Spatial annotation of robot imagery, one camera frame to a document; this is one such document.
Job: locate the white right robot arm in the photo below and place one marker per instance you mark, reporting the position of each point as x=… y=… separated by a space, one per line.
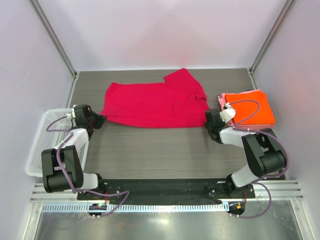
x=264 y=153

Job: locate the pink folded t shirt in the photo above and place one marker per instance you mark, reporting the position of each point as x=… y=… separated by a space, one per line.
x=222 y=100

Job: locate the right aluminium frame post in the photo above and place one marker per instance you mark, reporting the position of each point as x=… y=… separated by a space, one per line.
x=283 y=14

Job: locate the orange folded t shirt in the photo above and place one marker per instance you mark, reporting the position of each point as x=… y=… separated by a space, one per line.
x=252 y=108

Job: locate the aluminium extrusion rail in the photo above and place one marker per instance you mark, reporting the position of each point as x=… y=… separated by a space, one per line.
x=280 y=190

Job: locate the aluminium frame post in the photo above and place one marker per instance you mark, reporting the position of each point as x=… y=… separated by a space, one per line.
x=283 y=14
x=52 y=35

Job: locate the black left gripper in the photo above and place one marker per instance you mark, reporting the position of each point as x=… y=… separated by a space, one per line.
x=100 y=119

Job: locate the left aluminium frame post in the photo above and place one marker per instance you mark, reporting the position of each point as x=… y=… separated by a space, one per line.
x=52 y=35

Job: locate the magenta t shirt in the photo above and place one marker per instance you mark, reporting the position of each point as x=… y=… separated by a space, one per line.
x=177 y=102

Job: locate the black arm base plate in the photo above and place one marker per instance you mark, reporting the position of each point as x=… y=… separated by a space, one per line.
x=176 y=192

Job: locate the white plastic perforated basket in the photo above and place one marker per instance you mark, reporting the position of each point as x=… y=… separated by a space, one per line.
x=47 y=140

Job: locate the white slotted cable duct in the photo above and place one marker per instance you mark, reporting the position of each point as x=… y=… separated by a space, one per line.
x=88 y=207

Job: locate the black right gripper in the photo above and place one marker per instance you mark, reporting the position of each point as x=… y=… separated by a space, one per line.
x=207 y=125

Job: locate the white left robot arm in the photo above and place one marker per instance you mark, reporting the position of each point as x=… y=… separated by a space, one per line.
x=61 y=167

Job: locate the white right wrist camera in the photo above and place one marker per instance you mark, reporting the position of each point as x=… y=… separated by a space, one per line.
x=228 y=113

